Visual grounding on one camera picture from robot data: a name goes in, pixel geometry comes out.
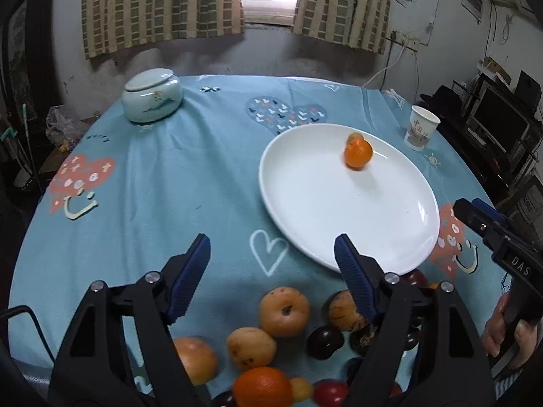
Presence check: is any yellow brown pear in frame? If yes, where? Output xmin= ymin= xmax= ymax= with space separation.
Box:
xmin=226 ymin=327 xmax=277 ymax=371

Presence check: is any checkered curtain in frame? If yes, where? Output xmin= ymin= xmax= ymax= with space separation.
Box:
xmin=293 ymin=0 xmax=391 ymax=54
xmin=81 ymin=0 xmax=245 ymax=60

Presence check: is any white oval plate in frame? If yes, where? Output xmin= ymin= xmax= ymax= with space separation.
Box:
xmin=259 ymin=123 xmax=440 ymax=275

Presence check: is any wall power strip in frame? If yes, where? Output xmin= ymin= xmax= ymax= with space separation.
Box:
xmin=388 ymin=31 xmax=420 ymax=53

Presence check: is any orange mandarin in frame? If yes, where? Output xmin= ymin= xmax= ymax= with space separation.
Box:
xmin=343 ymin=138 xmax=373 ymax=170

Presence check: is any large red plum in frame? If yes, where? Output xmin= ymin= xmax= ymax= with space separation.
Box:
xmin=401 ymin=269 xmax=429 ymax=288

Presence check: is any white power cable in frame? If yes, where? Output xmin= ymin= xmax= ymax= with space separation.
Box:
xmin=361 ymin=41 xmax=409 ymax=89

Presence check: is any celadon lidded ceramic jar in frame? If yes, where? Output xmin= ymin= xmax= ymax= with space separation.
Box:
xmin=120 ymin=68 xmax=184 ymax=124

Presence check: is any person's right hand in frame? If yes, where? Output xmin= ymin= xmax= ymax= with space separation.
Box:
xmin=481 ymin=292 xmax=542 ymax=369

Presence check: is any blue patterned tablecloth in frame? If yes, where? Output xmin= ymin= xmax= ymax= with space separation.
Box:
xmin=7 ymin=73 xmax=517 ymax=402

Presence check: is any small brown fruit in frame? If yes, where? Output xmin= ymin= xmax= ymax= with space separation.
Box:
xmin=347 ymin=132 xmax=364 ymax=143

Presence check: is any right checkered curtain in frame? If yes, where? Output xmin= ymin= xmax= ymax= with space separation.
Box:
xmin=293 ymin=0 xmax=391 ymax=54

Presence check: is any clear plastic bag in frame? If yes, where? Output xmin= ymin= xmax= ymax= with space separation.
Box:
xmin=45 ymin=105 xmax=90 ymax=152

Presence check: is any tan round pear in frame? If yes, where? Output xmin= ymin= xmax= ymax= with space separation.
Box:
xmin=259 ymin=287 xmax=310 ymax=338

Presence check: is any dark plum near gripper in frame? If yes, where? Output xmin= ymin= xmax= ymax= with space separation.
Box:
xmin=211 ymin=390 xmax=238 ymax=407

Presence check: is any small red tomato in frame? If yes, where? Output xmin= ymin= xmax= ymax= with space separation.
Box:
xmin=313 ymin=380 xmax=348 ymax=407

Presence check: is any dark purple plum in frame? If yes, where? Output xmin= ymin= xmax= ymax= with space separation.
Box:
xmin=305 ymin=324 xmax=345 ymax=360

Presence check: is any white paper cup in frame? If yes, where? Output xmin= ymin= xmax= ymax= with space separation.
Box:
xmin=404 ymin=106 xmax=441 ymax=152

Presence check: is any left checkered curtain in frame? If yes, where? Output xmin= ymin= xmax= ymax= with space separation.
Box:
xmin=81 ymin=0 xmax=245 ymax=60

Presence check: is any black computer monitor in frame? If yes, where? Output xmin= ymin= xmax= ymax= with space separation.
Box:
xmin=465 ymin=75 xmax=531 ymax=157

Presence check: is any small yellow fruit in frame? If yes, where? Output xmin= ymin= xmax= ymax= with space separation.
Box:
xmin=289 ymin=377 xmax=314 ymax=403

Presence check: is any large orange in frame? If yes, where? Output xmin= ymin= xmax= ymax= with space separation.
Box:
xmin=232 ymin=367 xmax=295 ymax=407

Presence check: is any pale orange round fruit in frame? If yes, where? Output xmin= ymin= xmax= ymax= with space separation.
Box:
xmin=174 ymin=337 xmax=218 ymax=386

